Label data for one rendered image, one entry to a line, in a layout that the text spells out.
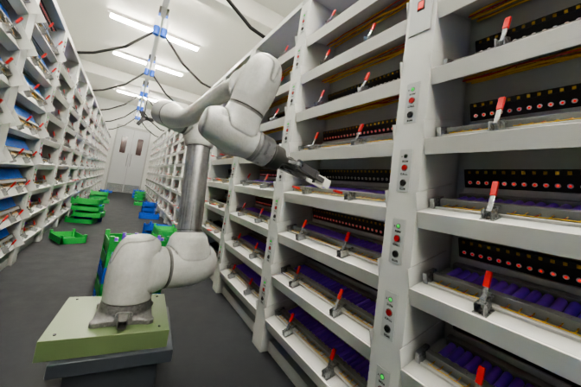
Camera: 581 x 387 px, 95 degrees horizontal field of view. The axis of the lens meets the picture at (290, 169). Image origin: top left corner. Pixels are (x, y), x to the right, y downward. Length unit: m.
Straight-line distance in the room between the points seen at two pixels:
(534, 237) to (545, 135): 0.20
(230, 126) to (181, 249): 0.61
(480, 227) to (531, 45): 0.40
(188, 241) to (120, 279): 0.24
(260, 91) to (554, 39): 0.63
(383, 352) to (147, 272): 0.78
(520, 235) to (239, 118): 0.66
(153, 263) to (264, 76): 0.75
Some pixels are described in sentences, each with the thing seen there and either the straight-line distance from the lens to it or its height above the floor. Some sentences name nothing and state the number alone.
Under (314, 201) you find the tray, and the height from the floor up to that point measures 0.73.
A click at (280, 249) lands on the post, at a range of 1.36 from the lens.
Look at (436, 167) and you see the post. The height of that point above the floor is 0.89.
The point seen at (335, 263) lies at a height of 0.53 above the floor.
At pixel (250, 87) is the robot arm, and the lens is 0.72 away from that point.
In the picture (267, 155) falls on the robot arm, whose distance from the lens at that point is 0.74.
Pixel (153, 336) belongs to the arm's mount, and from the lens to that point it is 1.10.
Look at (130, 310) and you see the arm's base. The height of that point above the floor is 0.29.
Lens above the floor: 0.75
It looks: 5 degrees up
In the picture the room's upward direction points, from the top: 8 degrees clockwise
